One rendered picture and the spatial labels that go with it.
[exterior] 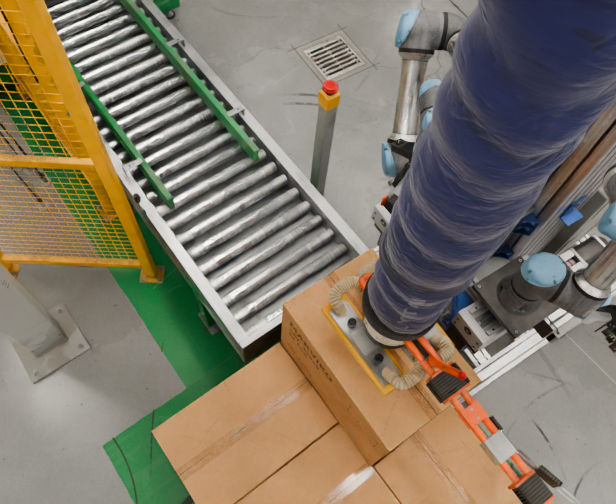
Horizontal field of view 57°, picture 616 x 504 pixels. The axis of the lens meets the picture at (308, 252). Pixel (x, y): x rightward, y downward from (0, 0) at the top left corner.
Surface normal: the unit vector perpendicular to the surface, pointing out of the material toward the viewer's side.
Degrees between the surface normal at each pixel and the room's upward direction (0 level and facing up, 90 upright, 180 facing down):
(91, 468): 0
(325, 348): 0
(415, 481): 0
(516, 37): 99
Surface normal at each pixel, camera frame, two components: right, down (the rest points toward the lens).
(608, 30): -0.01, 0.77
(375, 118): 0.06, -0.45
